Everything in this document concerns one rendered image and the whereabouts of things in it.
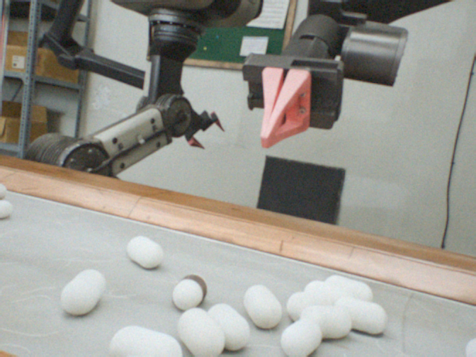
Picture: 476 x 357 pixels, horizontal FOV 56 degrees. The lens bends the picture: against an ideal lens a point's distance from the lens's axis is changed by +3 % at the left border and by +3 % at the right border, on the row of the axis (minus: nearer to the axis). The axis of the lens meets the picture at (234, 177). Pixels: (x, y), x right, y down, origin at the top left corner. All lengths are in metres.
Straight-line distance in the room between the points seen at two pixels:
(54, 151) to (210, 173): 1.78
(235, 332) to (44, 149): 0.75
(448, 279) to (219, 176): 2.21
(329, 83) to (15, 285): 0.33
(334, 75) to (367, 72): 0.08
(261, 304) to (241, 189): 2.27
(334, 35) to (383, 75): 0.07
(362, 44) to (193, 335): 0.37
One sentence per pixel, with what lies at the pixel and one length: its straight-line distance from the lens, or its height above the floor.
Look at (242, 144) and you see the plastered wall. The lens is 2.53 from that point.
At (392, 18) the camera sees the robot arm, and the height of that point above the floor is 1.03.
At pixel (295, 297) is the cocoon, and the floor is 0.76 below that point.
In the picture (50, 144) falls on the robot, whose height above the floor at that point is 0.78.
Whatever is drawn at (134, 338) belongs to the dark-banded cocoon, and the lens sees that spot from 0.23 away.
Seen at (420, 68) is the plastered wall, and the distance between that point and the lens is 2.36.
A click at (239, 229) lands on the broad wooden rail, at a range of 0.48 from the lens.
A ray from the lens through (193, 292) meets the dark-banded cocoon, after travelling 0.29.
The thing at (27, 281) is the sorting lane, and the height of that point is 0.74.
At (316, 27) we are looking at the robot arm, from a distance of 0.53.
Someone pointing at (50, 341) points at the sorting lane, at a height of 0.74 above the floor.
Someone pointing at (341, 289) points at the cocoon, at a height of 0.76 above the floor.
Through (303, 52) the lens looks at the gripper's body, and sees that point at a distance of 0.48.
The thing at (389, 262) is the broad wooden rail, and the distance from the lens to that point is 0.46.
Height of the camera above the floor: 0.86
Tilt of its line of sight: 6 degrees down
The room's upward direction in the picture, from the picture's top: 9 degrees clockwise
